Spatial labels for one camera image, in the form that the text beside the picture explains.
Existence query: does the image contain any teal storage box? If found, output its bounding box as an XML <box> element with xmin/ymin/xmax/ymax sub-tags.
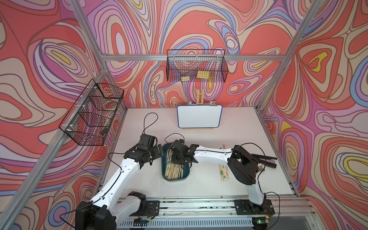
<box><xmin>161</xmin><ymin>143</ymin><xmax>190</xmax><ymax>182</ymax></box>

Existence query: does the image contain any panda print chopstick pack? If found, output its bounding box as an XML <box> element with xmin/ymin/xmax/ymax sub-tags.
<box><xmin>219</xmin><ymin>165</ymin><xmax>226</xmax><ymax>181</ymax></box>

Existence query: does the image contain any red print chopstick pack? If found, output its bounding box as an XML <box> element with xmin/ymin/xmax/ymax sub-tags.
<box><xmin>224</xmin><ymin>166</ymin><xmax>230</xmax><ymax>180</ymax></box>

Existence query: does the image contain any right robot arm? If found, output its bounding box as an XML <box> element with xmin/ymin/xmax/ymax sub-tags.
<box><xmin>169</xmin><ymin>140</ymin><xmax>265</xmax><ymax>206</ymax></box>

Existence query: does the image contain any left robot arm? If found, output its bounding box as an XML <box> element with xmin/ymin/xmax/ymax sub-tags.
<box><xmin>75</xmin><ymin>134</ymin><xmax>163</xmax><ymax>230</ymax></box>

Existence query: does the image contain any wooden easel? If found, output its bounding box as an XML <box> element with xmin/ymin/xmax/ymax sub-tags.
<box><xmin>188</xmin><ymin>89</ymin><xmax>205</xmax><ymax>105</ymax></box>

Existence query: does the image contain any metal binder clip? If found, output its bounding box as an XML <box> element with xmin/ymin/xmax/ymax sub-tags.
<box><xmin>209</xmin><ymin>100</ymin><xmax>217</xmax><ymax>106</ymax></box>

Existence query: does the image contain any black stapler tool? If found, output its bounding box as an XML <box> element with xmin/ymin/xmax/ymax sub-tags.
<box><xmin>252</xmin><ymin>154</ymin><xmax>278</xmax><ymax>169</ymax></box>

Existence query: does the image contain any yellow note large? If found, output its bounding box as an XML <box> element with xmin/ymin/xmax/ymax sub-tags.
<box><xmin>196</xmin><ymin>71</ymin><xmax>210</xmax><ymax>79</ymax></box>

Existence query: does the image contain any white board blue frame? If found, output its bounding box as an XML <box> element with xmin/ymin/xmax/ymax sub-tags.
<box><xmin>176</xmin><ymin>104</ymin><xmax>223</xmax><ymax>129</ymax></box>

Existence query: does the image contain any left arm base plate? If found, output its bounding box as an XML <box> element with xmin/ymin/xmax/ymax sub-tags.
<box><xmin>130</xmin><ymin>200</ymin><xmax>160</xmax><ymax>217</ymax></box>

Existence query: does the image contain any black wire basket left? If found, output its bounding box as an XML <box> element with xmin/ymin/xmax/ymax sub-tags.
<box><xmin>58</xmin><ymin>80</ymin><xmax>125</xmax><ymax>146</ymax></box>

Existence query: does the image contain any black wire basket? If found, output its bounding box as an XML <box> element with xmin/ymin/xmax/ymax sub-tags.
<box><xmin>166</xmin><ymin>48</ymin><xmax>229</xmax><ymax>82</ymax></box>
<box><xmin>58</xmin><ymin>80</ymin><xmax>125</xmax><ymax>146</ymax></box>

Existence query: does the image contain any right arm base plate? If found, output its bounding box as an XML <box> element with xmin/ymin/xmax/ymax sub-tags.
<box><xmin>234</xmin><ymin>199</ymin><xmax>275</xmax><ymax>217</ymax></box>

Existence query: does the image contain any black wire basket back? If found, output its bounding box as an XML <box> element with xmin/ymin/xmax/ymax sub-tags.
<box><xmin>166</xmin><ymin>48</ymin><xmax>229</xmax><ymax>82</ymax></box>

